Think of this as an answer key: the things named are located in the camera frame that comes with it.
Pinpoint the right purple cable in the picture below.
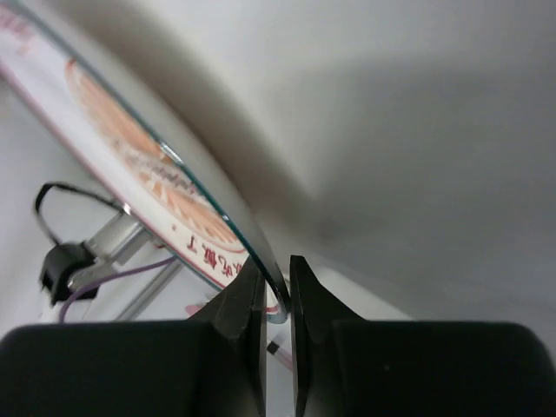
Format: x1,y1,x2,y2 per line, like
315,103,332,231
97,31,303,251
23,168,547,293
58,256,175,323

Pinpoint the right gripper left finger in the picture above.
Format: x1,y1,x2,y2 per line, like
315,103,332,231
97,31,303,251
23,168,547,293
1,261,266,416

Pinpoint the black cable loop at base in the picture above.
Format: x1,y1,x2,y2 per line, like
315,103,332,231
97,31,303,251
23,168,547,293
33,182,127,244

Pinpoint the glass plate orange sunburst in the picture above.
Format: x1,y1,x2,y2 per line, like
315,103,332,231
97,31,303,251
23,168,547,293
1,1,290,324

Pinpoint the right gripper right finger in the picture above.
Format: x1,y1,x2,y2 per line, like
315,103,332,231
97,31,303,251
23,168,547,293
290,255,555,416

